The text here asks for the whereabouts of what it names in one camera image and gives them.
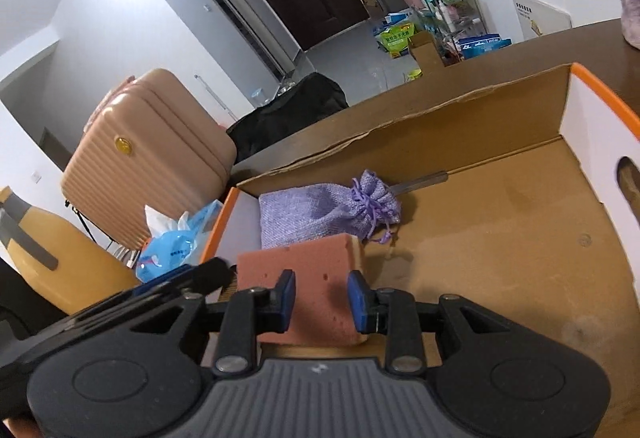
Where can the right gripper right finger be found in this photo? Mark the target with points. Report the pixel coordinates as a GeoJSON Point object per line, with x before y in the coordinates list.
{"type": "Point", "coordinates": [393, 314]}

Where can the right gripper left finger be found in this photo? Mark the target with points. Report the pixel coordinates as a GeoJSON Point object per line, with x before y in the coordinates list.
{"type": "Point", "coordinates": [248, 314]}

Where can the pink sponge block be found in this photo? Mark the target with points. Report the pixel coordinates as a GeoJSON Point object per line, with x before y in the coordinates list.
{"type": "Point", "coordinates": [321, 315]}

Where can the blue tissue pack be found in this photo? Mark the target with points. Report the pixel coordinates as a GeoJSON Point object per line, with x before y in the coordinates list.
{"type": "Point", "coordinates": [175, 242]}

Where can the yellow thermos jug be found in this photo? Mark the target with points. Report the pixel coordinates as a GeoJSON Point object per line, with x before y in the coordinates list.
{"type": "Point", "coordinates": [56, 259]}

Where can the pink ribbed suitcase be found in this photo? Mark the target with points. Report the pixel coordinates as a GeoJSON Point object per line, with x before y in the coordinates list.
{"type": "Point", "coordinates": [149, 143]}

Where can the orange cardboard box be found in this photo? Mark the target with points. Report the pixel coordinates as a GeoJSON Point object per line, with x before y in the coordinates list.
{"type": "Point", "coordinates": [528, 208]}

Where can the black bag on chair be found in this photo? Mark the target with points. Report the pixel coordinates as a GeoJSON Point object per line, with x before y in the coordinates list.
{"type": "Point", "coordinates": [314, 98]}

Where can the purple drawstring pouch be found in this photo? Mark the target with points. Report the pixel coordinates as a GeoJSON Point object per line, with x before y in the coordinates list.
{"type": "Point", "coordinates": [367, 210]}

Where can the wire storage cart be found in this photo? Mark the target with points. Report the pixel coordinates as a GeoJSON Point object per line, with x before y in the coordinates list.
{"type": "Point", "coordinates": [452, 23]}

